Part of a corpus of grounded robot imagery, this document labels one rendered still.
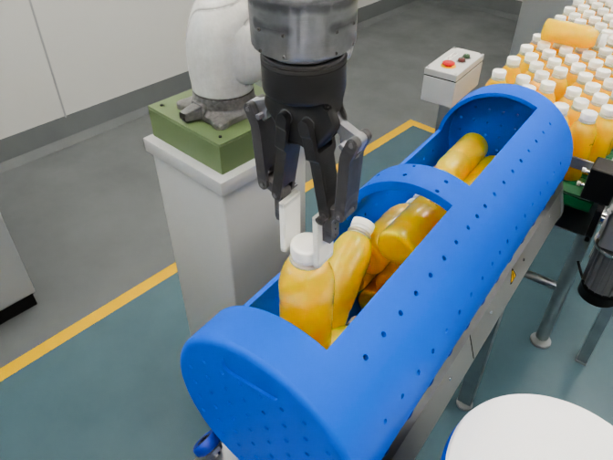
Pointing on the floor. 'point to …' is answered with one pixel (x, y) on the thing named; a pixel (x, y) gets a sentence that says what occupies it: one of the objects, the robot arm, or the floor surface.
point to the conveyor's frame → (587, 225)
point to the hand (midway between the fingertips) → (306, 229)
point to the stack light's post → (594, 335)
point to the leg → (476, 371)
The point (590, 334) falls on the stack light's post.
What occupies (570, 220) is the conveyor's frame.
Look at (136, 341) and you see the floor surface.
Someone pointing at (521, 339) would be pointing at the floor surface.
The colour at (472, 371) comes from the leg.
